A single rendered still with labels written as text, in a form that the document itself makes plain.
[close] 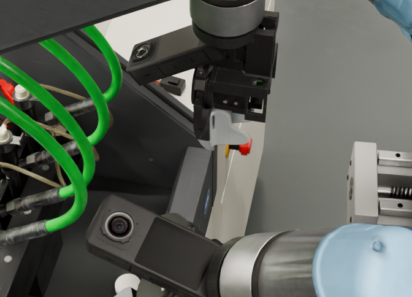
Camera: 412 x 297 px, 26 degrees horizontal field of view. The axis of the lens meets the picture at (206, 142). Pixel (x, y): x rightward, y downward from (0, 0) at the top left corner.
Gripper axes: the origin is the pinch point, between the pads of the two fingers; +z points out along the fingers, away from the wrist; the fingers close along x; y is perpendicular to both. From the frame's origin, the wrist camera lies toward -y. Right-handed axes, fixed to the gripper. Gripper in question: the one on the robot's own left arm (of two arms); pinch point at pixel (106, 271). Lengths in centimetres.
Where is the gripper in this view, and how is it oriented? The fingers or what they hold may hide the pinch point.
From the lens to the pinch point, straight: 83.7
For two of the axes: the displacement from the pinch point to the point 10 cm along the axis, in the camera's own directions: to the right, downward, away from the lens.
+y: 7.3, 5.5, 4.2
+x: 3.9, -8.3, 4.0
